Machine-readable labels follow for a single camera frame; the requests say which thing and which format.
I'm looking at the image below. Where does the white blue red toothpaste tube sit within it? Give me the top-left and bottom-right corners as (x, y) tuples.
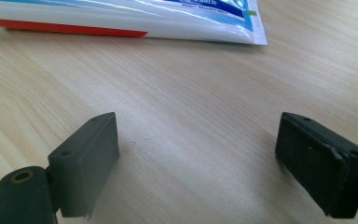
(0, 0), (269, 46)

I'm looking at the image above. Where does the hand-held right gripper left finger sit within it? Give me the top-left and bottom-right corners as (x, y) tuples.
(48, 111), (121, 219)

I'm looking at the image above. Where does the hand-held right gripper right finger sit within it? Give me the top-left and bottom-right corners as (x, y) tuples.
(274, 112), (358, 219)

